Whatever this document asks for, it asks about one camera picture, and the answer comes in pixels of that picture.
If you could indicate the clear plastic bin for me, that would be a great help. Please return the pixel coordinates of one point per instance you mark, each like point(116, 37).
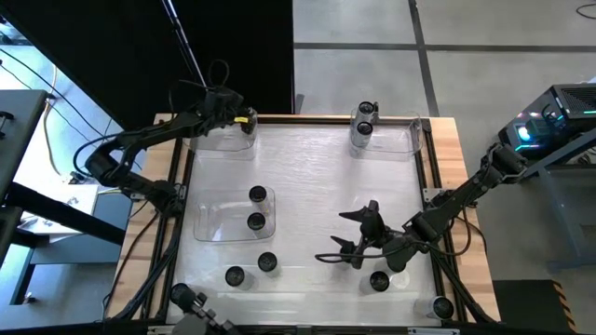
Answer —
point(396, 144)
point(219, 139)
point(214, 232)

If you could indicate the white printed box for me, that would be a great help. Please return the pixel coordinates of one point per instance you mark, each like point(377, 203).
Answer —
point(79, 197)

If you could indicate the white label strip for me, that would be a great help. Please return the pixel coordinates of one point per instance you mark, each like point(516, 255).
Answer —
point(433, 331)
point(160, 329)

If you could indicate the yellow band Celsius can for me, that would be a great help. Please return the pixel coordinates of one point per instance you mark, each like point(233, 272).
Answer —
point(250, 131)
point(441, 307)
point(178, 292)

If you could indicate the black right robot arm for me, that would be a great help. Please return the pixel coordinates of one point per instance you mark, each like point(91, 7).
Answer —
point(465, 191)

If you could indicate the black aluminium table frame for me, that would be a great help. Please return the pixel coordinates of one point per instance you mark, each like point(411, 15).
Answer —
point(274, 119)

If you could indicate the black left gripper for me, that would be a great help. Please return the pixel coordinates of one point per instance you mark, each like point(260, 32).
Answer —
point(223, 107)

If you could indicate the dark grey desk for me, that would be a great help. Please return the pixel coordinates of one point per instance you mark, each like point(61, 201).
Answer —
point(18, 130)

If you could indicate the black desk leg frame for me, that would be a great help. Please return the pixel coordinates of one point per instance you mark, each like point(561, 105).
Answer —
point(70, 216)

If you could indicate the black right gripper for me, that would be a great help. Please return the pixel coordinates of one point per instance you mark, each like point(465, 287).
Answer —
point(400, 251)

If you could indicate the grey camera bracket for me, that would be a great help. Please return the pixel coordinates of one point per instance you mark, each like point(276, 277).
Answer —
point(303, 329)

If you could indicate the grey stand foot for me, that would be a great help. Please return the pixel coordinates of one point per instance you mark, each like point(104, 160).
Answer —
point(299, 104)

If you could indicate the black desktop computer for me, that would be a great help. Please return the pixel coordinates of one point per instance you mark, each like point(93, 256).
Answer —
point(572, 100)

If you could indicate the red band Celsius can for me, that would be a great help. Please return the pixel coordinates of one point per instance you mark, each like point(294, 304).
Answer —
point(235, 276)

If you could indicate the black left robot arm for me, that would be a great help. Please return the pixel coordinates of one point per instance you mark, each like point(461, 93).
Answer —
point(153, 134)

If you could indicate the thin metal pole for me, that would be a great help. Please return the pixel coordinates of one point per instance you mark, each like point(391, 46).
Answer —
point(181, 38)

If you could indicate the silver mounting plate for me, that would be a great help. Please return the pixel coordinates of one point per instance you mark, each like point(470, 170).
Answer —
point(426, 191)

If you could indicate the grey metal stand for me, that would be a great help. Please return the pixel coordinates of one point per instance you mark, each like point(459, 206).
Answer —
point(559, 209)

